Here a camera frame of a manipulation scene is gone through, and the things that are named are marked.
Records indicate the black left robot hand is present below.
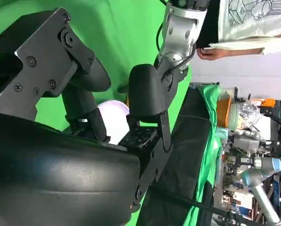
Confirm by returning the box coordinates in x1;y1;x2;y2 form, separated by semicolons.
154;56;190;109

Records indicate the person's hand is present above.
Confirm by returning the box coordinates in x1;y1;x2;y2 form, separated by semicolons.
196;48;226;61

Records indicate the black backdrop curtain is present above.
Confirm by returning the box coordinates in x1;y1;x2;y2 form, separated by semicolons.
137;86;214;226

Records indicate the green table cloth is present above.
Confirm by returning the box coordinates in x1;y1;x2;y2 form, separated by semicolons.
0;0;194;132

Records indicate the orange container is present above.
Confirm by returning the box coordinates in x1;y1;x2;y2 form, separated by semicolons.
217;97;232;129

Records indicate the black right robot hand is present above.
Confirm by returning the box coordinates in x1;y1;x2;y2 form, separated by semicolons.
0;7;174;226

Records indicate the grey machine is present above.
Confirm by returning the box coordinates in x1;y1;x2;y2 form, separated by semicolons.
231;130;261;154

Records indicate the lilac plate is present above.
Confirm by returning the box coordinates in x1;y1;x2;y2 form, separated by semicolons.
97;100;130;145

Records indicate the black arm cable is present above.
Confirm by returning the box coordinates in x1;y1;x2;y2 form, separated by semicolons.
156;22;166;52

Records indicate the black pole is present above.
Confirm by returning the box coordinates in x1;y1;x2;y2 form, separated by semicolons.
149;188;229;212

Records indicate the crumpled green fabric sheet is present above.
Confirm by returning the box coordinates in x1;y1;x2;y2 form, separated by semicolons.
182;84;223;226

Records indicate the person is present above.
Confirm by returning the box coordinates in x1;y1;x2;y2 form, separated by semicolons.
196;0;281;61

